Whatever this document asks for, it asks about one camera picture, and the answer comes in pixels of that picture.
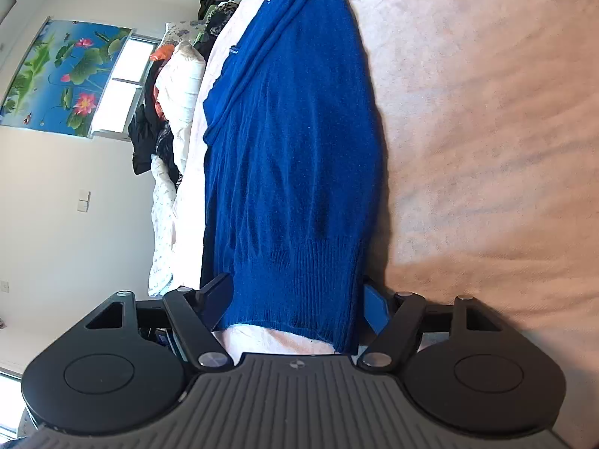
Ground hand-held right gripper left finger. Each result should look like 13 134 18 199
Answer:
84 274 232 370

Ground blue knit sweater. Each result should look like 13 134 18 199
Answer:
199 0 398 356

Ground pink bed sheet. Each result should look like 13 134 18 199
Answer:
171 0 599 436

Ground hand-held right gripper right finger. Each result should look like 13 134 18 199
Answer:
358 281 516 369

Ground white quilted jacket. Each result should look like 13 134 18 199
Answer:
154 40 207 169

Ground window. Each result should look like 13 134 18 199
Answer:
91 35 162 141

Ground pile of clothes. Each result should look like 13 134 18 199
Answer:
197 0 263 48

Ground lotus flower window blind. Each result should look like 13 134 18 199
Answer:
0 19 134 137

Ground black clothes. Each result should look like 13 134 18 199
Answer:
127 63 174 176

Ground orange garment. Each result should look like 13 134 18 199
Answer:
150 44 176 120

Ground dark patterned garment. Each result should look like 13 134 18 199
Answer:
156 122 188 188

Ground white floral quilt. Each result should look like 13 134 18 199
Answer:
147 154 188 297

